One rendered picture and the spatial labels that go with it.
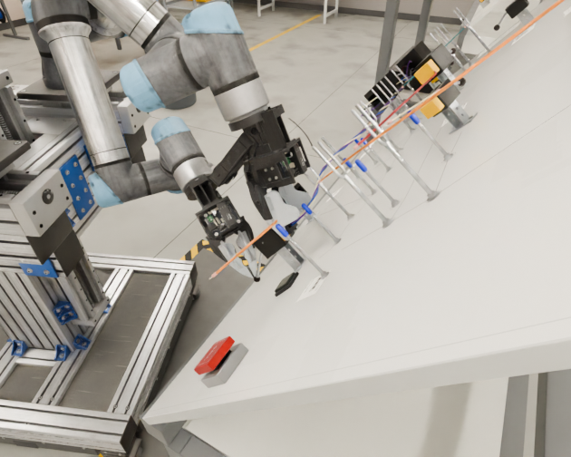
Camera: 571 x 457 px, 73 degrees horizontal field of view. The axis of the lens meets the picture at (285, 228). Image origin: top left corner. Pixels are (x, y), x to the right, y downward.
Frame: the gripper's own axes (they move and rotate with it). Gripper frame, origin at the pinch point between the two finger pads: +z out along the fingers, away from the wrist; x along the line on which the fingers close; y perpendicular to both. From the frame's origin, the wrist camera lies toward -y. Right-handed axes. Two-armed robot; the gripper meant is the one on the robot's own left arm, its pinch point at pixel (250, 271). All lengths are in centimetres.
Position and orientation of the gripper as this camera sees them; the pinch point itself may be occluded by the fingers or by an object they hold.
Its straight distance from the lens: 77.6
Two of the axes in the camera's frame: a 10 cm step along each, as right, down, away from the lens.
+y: 0.1, -2.1, -9.8
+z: 5.1, 8.4, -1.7
